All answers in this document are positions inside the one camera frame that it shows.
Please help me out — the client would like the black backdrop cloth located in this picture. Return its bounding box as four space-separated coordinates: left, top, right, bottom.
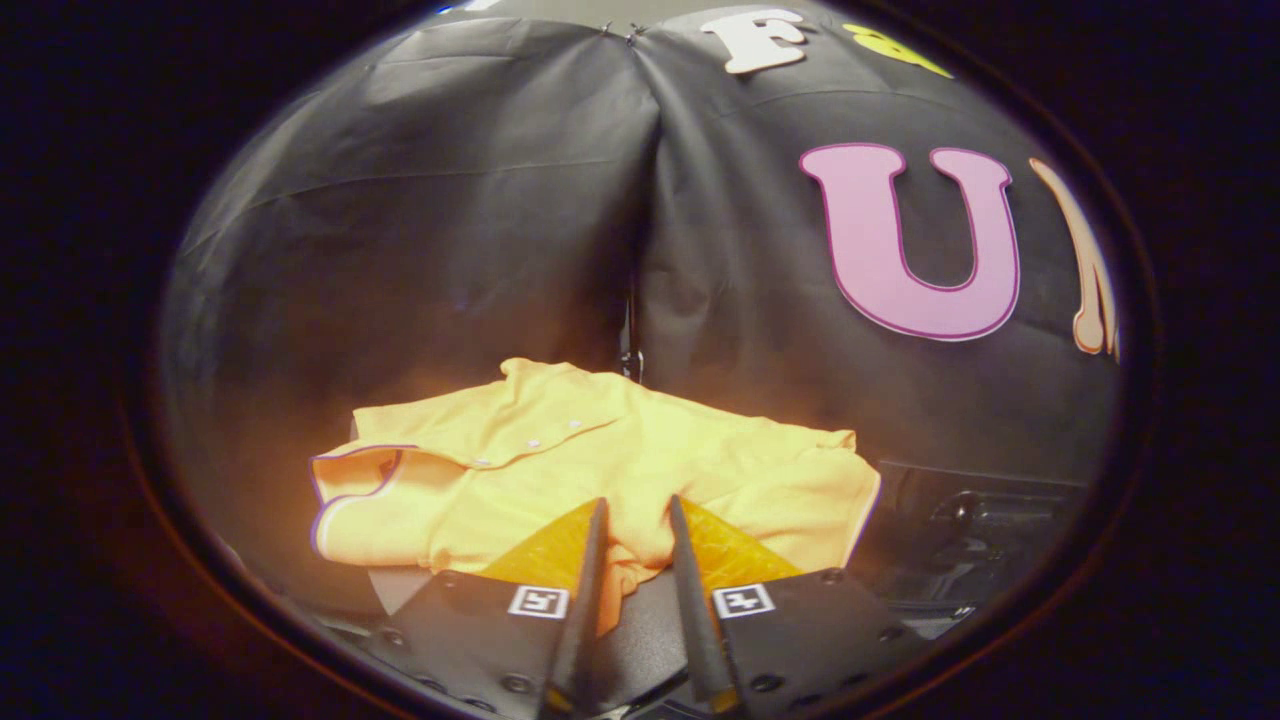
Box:
160 5 1121 601

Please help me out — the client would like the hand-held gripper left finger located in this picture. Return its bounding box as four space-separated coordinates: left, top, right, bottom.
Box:
368 498 609 715

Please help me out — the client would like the orange polo shirt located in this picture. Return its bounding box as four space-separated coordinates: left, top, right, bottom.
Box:
308 357 883 636

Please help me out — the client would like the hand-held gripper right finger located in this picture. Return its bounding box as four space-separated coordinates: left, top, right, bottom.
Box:
670 494 931 715

